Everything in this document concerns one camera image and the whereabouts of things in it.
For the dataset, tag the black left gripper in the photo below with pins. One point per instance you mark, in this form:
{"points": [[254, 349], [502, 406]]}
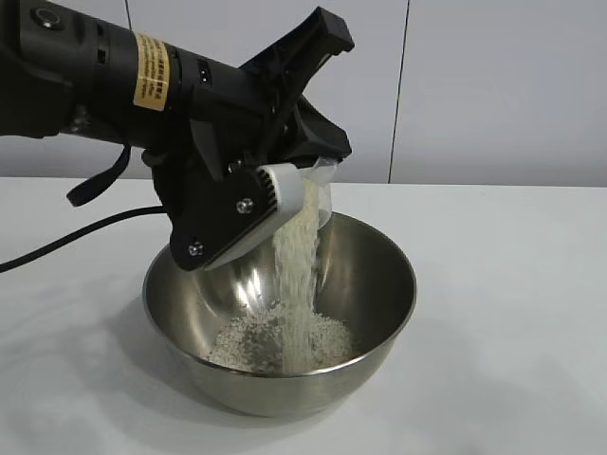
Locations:
{"points": [[246, 109]]}

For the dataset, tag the clear plastic measuring cup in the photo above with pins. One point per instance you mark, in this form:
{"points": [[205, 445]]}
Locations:
{"points": [[325, 189]]}

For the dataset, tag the white uncooked rice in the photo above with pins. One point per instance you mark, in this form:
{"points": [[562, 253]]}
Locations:
{"points": [[296, 284]]}

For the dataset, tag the stainless steel mixing bowl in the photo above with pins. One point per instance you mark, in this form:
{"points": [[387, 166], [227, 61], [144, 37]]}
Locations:
{"points": [[284, 393]]}

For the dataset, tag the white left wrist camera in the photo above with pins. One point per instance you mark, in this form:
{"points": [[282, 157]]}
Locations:
{"points": [[284, 199]]}

